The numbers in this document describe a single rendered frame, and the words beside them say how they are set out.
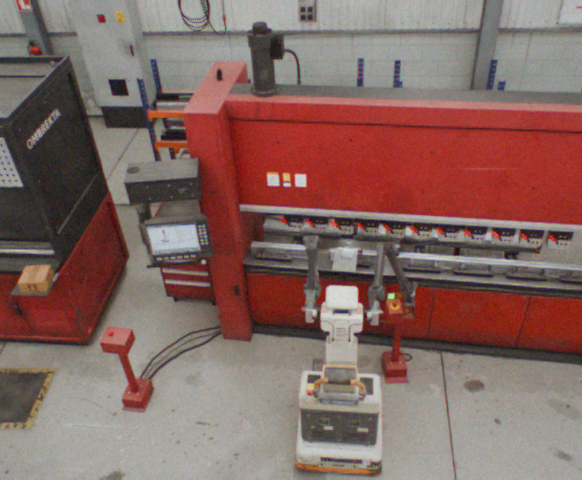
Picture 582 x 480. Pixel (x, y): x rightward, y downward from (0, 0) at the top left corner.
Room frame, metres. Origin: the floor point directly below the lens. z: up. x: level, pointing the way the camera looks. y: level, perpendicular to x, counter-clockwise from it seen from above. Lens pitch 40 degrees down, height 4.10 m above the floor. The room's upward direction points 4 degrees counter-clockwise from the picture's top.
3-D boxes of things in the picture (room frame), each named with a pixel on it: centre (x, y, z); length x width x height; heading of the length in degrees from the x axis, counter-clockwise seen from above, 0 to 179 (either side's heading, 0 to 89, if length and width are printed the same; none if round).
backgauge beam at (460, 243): (3.84, -0.90, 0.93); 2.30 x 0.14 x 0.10; 78
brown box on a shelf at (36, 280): (3.44, 2.05, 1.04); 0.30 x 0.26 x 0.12; 82
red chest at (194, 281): (4.28, 0.95, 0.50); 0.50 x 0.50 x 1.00; 78
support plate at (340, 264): (3.48, -0.41, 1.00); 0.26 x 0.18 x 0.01; 168
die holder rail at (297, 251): (3.74, 0.09, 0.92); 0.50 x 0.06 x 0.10; 78
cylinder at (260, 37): (3.86, 0.05, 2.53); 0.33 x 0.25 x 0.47; 78
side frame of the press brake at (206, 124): (4.00, 0.47, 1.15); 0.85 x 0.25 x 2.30; 168
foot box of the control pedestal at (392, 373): (3.13, -0.81, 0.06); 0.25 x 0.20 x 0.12; 179
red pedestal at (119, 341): (3.01, 1.37, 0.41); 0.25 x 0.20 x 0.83; 168
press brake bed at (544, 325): (3.45, -1.07, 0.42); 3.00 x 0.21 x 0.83; 78
